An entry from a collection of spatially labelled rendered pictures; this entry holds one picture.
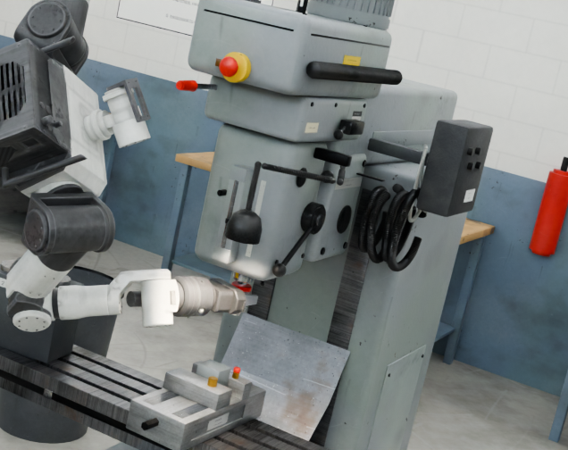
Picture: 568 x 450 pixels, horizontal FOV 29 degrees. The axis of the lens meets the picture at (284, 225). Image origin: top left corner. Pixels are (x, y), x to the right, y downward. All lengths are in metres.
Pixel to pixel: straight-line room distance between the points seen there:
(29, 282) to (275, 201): 0.54
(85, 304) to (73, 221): 0.31
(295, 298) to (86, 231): 0.90
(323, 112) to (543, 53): 4.28
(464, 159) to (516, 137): 4.09
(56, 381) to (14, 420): 1.87
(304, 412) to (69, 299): 0.75
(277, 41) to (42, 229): 0.58
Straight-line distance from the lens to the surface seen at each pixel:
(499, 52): 6.59
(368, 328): 2.76
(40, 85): 2.10
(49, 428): 4.50
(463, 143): 2.45
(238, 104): 2.30
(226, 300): 2.40
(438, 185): 2.47
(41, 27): 2.26
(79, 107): 2.21
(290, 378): 2.81
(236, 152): 2.35
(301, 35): 2.14
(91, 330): 4.35
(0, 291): 2.78
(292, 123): 2.24
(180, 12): 7.52
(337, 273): 2.77
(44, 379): 2.69
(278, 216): 2.31
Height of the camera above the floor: 1.91
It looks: 12 degrees down
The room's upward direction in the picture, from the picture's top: 12 degrees clockwise
